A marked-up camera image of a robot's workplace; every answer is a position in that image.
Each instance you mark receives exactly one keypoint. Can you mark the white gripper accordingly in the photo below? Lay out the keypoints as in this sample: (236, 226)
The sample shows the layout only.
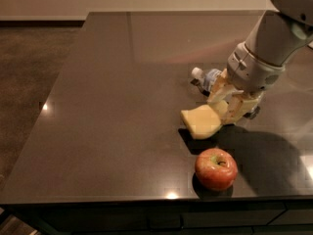
(252, 71)

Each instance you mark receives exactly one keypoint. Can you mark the yellow sponge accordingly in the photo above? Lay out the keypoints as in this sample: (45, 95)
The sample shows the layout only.
(205, 120)

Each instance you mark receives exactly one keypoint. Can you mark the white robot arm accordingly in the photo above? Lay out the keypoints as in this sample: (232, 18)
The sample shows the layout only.
(280, 33)

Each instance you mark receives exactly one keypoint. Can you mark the clear plastic water bottle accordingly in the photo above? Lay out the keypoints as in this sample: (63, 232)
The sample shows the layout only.
(205, 79)

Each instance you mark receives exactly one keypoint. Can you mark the dark cabinet drawer front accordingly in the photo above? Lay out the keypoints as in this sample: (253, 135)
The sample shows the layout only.
(168, 217)

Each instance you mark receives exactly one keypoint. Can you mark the red apple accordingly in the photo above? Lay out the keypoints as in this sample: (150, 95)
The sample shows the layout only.
(216, 169)

